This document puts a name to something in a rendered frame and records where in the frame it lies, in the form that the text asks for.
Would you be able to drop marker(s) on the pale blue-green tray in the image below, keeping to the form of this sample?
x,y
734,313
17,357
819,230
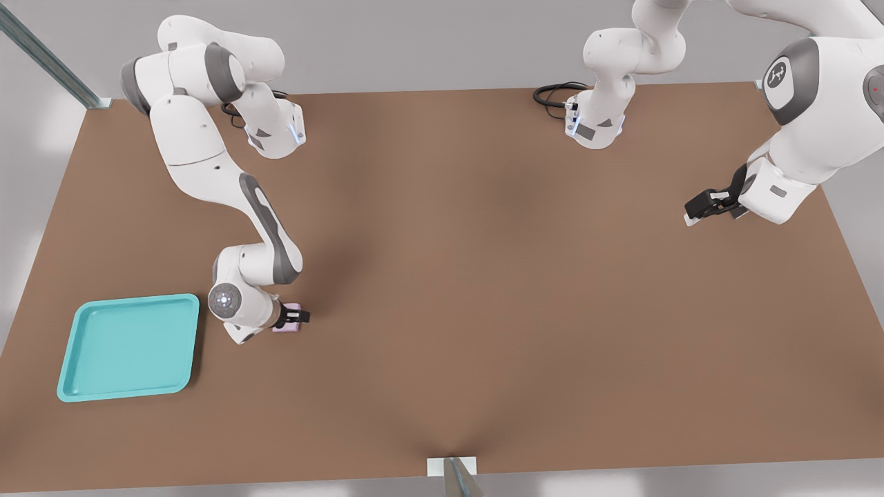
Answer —
x,y
128,348

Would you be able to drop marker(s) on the small pale lilac phone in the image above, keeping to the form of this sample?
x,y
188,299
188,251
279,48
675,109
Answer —
x,y
290,328

